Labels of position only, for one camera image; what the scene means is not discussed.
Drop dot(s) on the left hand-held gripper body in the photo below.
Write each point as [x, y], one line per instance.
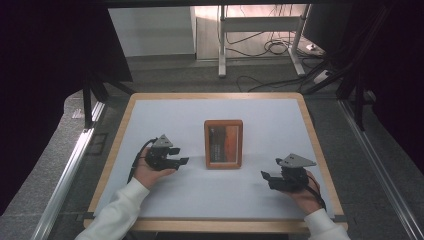
[158, 158]

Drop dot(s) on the person's right hand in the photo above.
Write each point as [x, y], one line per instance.
[306, 200]

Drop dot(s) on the person's left hand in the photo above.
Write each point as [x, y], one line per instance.
[146, 175]

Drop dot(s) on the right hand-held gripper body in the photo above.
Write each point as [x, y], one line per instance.
[291, 178]

